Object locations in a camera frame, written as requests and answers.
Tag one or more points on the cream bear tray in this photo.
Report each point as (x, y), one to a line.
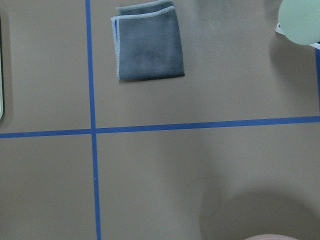
(2, 99)

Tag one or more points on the green cup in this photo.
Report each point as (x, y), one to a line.
(300, 21)

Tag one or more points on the pink bowl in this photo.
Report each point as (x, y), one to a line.
(270, 237)

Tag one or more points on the grey folded cloth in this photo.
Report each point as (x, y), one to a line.
(147, 41)

